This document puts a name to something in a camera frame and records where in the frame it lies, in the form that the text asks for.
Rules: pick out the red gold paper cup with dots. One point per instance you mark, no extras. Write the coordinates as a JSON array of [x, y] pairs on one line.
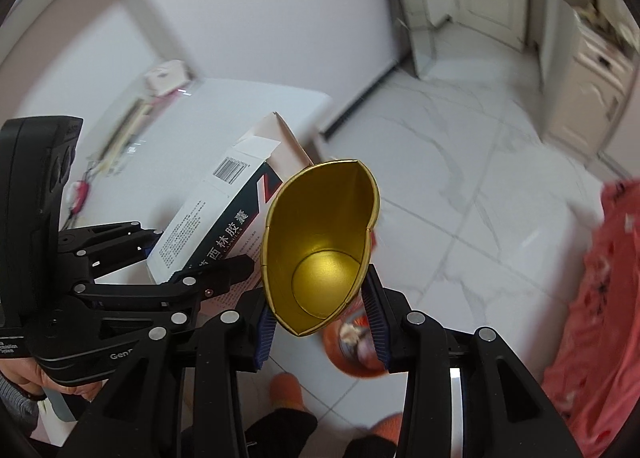
[[317, 244]]

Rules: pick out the white medicine box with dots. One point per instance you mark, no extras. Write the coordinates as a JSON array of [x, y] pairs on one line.
[[225, 214]]

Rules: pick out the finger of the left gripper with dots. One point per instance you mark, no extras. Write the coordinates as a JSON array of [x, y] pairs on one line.
[[184, 291], [109, 245]]

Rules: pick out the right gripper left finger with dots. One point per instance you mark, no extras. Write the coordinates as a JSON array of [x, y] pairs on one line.
[[178, 396]]

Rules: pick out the standing mirror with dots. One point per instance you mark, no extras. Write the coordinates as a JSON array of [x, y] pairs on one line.
[[417, 22]]

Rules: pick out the orange slipper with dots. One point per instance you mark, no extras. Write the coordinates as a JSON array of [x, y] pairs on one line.
[[388, 428], [285, 392]]

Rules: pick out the white tissue pack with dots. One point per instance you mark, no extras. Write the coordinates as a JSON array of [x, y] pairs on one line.
[[167, 77]]

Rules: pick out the person left hand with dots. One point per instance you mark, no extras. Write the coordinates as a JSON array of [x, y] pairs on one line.
[[27, 375]]

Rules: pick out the orange trash bin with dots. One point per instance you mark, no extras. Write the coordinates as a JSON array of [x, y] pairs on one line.
[[348, 343]]

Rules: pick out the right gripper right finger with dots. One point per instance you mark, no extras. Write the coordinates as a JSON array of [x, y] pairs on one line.
[[467, 394]]

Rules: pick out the white cabinet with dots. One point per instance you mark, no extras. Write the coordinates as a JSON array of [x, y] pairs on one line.
[[584, 90]]

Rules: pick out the pink bedding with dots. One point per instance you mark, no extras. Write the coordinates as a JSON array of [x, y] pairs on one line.
[[594, 380]]

